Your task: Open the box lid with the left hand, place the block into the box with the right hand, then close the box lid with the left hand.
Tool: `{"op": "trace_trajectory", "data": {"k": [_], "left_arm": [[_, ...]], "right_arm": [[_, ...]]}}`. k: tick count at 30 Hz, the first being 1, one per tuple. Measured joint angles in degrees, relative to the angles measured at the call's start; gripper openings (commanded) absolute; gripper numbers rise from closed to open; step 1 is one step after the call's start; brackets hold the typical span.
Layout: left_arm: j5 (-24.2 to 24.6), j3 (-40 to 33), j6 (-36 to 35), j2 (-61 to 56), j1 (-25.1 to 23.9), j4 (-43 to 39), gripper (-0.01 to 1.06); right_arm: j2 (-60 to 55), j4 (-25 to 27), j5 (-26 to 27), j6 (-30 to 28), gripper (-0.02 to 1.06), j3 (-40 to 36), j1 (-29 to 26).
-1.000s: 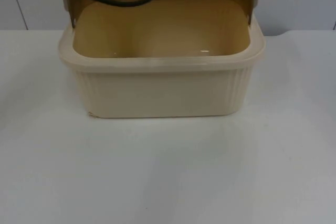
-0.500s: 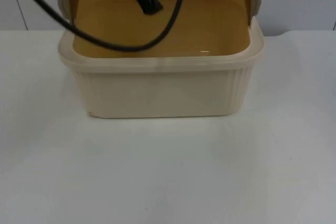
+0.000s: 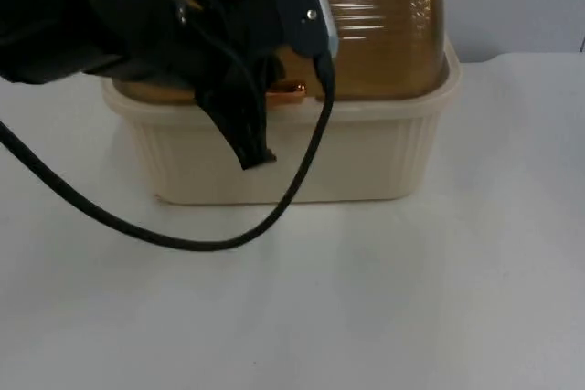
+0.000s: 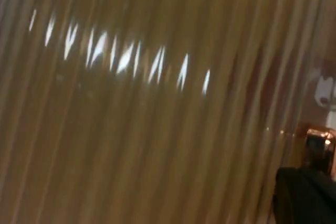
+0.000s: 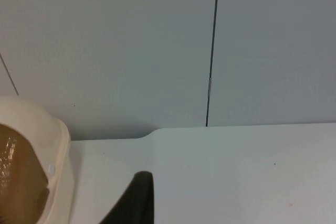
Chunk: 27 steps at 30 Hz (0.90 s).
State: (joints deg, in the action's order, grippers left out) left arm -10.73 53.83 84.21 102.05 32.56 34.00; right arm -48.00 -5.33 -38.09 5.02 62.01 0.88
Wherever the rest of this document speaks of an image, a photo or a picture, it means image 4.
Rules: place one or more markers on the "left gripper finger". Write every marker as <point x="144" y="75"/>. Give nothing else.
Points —
<point x="307" y="200"/>

